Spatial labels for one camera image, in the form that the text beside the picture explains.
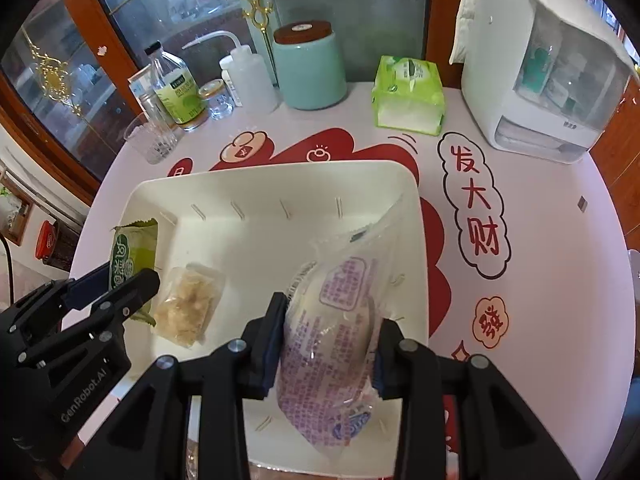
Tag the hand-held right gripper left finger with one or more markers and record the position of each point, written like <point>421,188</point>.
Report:
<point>272,355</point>

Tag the pale crispy snack packet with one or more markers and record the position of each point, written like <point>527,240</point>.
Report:
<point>187,305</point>

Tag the wooden glass-door cabinet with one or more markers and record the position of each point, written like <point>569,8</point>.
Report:
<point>65,85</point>

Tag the green snack packet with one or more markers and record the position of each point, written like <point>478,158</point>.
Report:
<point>132,250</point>

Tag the small glass jar gold lid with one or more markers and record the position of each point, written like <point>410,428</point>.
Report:
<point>217,105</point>

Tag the glass bottle with green label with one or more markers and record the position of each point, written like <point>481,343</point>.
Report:
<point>180,95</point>

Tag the teal canister with brown lid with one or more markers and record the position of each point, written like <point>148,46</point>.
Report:
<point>310,75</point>

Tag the white and blue small box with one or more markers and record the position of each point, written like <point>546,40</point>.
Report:
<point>137,81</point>

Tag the white plastic tray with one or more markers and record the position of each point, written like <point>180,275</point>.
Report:
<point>280,240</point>

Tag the pink printed table cover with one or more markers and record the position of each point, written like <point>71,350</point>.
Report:
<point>540,270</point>

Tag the green tissue pack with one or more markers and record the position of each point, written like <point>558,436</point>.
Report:
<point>407,95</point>

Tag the white squeeze wash bottle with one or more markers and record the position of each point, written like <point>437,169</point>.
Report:
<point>252,85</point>

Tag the small dark square object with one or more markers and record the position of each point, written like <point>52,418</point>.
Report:
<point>583,203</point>

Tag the red lidded dark container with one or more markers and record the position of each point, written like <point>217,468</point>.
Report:
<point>47,242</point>

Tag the clear purple-print snack packet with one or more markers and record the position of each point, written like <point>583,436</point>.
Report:
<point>335,330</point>

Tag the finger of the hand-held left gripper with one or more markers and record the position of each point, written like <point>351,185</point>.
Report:
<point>127,295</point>
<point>87,287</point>

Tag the glass jar with silver lid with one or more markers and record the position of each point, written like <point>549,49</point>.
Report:
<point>150,105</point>

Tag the white storage dispenser box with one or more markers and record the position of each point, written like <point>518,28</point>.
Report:
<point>495,85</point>

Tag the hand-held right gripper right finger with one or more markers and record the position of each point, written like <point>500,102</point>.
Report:
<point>382,375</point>

